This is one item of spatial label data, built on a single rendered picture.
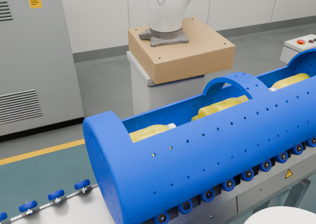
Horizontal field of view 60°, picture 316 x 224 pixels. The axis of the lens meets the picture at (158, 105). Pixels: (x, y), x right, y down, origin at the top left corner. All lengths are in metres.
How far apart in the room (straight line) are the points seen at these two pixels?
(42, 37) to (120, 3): 1.57
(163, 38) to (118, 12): 2.31
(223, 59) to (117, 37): 2.50
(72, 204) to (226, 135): 0.48
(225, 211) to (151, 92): 0.64
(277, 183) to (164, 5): 0.81
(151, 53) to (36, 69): 1.24
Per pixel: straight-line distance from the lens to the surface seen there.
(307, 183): 1.42
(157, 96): 1.31
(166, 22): 1.24
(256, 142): 0.74
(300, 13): 5.24
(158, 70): 1.15
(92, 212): 0.84
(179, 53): 1.21
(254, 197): 0.98
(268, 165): 0.94
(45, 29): 2.16
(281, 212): 0.75
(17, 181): 2.31
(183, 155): 0.61
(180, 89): 1.35
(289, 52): 1.47
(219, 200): 0.87
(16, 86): 2.34
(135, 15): 3.63
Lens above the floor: 1.62
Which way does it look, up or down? 36 degrees down
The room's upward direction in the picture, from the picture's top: straight up
